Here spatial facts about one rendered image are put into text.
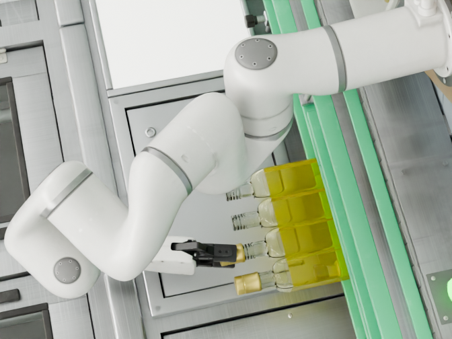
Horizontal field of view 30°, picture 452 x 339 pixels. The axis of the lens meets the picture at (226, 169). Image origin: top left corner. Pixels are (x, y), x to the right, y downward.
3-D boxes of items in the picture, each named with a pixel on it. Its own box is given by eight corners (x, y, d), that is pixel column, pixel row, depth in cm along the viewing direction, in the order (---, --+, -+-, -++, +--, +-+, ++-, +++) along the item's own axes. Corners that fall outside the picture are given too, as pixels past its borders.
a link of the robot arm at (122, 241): (137, 125, 106) (56, 204, 100) (214, 201, 107) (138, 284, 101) (116, 152, 118) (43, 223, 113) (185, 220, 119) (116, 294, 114)
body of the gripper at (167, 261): (134, 278, 156) (195, 281, 156) (131, 265, 146) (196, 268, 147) (136, 239, 158) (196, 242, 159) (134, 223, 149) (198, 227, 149)
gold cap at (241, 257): (240, 245, 156) (216, 250, 155) (241, 240, 152) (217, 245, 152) (244, 264, 154) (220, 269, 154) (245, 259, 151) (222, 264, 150)
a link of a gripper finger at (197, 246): (160, 253, 151) (186, 259, 154) (183, 245, 145) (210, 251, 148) (161, 247, 151) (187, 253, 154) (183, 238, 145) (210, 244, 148)
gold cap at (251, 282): (261, 294, 152) (237, 299, 152) (256, 276, 154) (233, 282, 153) (261, 285, 149) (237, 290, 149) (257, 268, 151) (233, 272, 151)
